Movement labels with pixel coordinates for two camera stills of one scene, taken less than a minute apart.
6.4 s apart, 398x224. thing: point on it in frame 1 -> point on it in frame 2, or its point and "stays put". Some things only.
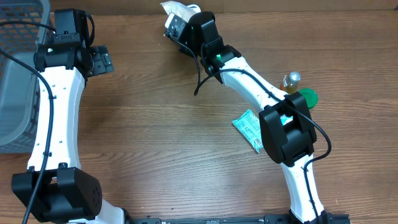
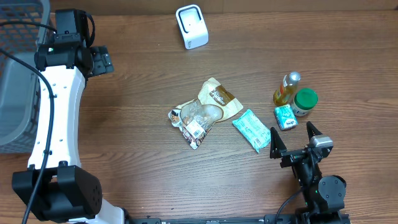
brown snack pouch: (180, 10) -> (214, 102)
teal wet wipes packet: (249, 124) stays put
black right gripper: (191, 51) -> (279, 150)
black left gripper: (101, 61) stays put
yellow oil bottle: (290, 81) stays put
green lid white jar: (311, 96) stays put
